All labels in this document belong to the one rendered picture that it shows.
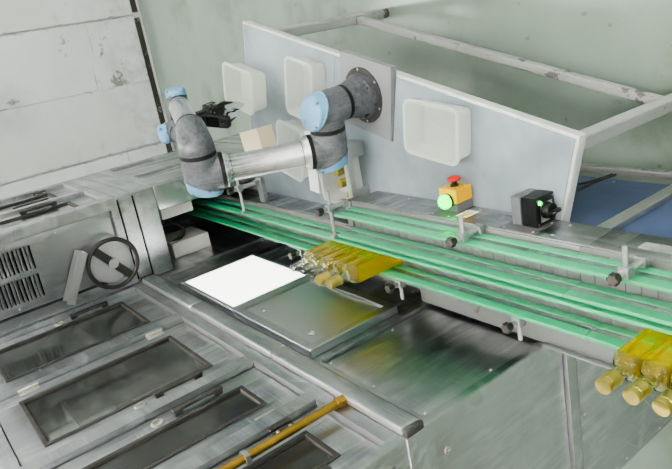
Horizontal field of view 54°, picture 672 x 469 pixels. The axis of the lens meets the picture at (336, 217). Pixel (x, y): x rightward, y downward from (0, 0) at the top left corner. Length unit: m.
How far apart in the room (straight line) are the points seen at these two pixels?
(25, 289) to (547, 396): 1.90
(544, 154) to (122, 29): 4.40
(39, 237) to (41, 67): 2.92
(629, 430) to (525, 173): 0.95
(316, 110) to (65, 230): 1.18
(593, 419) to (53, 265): 1.99
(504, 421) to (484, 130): 0.79
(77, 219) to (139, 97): 3.08
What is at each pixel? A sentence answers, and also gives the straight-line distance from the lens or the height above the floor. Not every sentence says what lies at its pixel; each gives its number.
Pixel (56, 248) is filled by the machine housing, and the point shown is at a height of 1.67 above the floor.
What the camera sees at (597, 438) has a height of 0.68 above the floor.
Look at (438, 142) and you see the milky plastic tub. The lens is 2.04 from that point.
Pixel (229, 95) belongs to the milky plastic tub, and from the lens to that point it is 2.77.
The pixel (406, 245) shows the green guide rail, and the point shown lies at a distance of 2.03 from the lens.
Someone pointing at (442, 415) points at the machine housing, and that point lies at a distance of 1.62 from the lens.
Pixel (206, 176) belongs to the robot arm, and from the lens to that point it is 2.08.
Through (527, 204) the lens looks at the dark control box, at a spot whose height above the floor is 0.84.
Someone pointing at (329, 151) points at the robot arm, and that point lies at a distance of 2.13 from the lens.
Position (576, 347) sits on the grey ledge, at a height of 0.88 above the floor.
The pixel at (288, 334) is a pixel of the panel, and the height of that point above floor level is 1.30.
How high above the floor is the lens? 2.15
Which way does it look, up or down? 33 degrees down
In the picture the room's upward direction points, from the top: 112 degrees counter-clockwise
